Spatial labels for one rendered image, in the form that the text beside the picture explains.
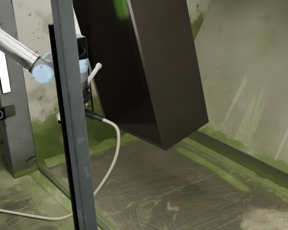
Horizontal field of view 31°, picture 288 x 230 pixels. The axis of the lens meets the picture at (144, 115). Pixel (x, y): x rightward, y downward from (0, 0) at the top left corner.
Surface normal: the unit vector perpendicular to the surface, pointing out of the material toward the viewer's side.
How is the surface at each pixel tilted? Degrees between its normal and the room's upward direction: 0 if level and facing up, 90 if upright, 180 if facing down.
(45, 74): 93
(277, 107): 57
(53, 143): 90
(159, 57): 90
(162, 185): 0
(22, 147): 90
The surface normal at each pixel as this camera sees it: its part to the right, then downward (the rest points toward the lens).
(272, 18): -0.74, -0.30
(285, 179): -0.84, 0.25
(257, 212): -0.06, -0.93
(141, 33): 0.62, 0.25
